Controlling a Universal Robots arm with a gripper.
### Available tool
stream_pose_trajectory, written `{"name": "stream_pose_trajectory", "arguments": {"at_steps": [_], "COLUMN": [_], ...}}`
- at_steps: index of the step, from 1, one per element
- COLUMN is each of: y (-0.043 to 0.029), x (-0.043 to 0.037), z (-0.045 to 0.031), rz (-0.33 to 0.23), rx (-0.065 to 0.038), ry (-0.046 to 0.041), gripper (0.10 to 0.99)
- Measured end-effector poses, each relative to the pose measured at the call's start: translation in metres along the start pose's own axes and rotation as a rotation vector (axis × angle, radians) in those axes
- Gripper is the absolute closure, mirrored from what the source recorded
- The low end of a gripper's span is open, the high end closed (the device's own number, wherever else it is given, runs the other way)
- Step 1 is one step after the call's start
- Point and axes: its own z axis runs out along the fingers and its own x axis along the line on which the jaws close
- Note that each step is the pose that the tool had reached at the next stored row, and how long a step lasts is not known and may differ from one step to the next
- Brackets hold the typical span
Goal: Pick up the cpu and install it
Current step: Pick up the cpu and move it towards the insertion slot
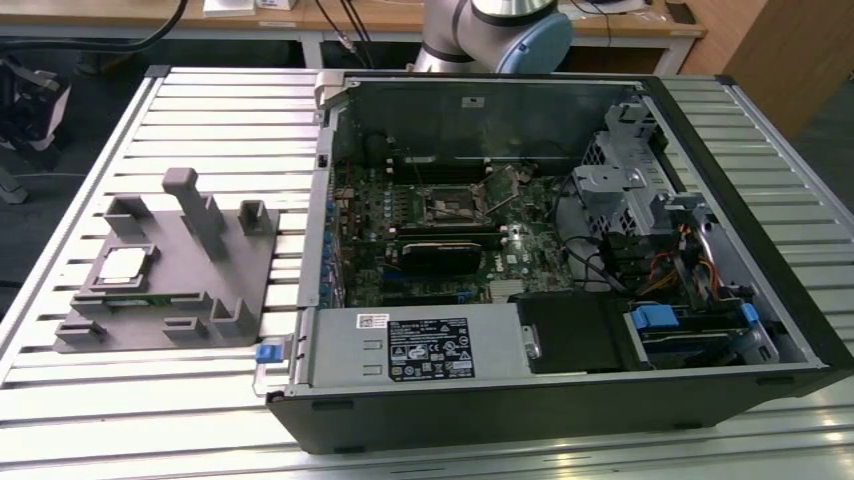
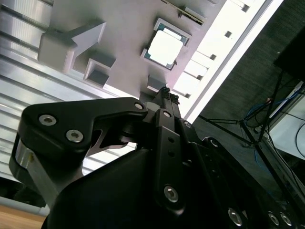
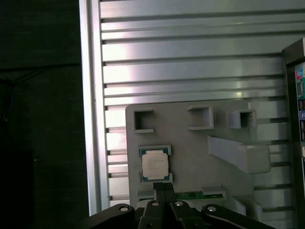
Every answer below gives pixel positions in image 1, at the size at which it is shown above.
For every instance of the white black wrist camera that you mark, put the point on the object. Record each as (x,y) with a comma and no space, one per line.
(59,100)

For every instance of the hard disk in blue carrier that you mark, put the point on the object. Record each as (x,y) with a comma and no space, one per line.
(654,317)

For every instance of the small silver heat sink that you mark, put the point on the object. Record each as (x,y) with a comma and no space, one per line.
(507,291)

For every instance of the black graphics card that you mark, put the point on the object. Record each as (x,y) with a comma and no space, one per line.
(440,260)

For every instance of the CPU socket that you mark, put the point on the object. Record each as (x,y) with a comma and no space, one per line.
(454,204)

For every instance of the white cardboard box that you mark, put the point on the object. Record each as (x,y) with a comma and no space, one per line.
(229,7)

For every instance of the black plastic drive cover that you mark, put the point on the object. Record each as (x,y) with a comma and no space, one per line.
(574,335)

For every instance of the black PC case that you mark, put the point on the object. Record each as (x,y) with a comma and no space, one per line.
(467,415)

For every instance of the black expansion slot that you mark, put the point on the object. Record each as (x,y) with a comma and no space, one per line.
(420,299)

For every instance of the green motherboard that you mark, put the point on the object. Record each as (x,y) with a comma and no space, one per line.
(534,250)

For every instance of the coin cell battery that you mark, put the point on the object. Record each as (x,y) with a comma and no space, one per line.
(524,174)

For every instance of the wooden cabinet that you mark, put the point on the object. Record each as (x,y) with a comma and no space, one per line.
(787,60)

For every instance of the grey plastic bracket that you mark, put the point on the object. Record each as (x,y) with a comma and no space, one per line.
(680,205)

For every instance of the grey parts rack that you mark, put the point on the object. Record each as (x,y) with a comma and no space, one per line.
(173,300)

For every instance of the blue case latch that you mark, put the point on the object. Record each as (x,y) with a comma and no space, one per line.
(268,353)

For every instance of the silver power supply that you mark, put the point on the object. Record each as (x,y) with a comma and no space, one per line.
(340,350)

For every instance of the green RAM stick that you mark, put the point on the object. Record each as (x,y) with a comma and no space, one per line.
(160,300)

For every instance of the grey case hinge bracket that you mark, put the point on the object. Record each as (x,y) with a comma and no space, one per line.
(328,85)

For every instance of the wooden desk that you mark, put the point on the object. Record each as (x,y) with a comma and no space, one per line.
(654,30)

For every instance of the small white box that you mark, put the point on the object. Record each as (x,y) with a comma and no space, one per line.
(276,4)

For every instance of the metal drive cage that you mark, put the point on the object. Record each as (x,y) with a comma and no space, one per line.
(603,182)

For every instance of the grey stand foot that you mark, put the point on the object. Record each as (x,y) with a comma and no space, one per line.
(12,192)

